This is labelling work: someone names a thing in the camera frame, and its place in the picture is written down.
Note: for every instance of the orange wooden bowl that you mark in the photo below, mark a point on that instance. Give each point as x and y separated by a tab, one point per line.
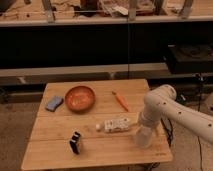
80	99

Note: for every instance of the blue sponge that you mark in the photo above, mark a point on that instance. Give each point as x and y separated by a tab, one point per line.
54	103

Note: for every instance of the wooden table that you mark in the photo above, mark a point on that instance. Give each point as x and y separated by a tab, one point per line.
49	148

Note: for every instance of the black eraser block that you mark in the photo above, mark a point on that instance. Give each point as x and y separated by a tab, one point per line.
74	142

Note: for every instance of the long metal workbench shelf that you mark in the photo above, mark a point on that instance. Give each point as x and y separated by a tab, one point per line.
50	40

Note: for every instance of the orange toy carrot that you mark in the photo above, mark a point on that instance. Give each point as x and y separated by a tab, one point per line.
121	100

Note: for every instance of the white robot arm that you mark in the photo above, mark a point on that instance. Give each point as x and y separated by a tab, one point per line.
162	102

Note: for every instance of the white milk carton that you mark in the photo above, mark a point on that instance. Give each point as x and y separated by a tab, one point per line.
114	125

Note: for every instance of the black box on shelf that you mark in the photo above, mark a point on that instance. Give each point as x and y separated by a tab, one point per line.
185	59

